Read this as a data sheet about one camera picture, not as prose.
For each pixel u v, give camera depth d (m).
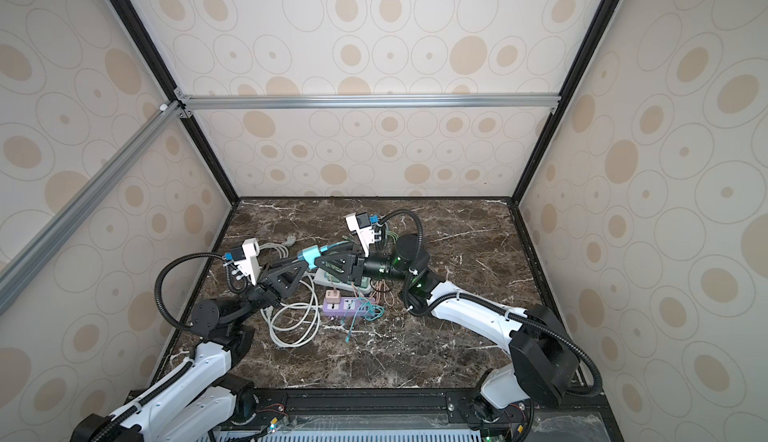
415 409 0.75
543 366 0.42
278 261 0.62
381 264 0.60
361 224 0.59
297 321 0.87
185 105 0.91
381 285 0.92
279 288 0.59
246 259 0.57
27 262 0.52
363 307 0.87
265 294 0.57
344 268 0.59
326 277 0.91
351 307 0.88
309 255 0.60
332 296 0.85
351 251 0.61
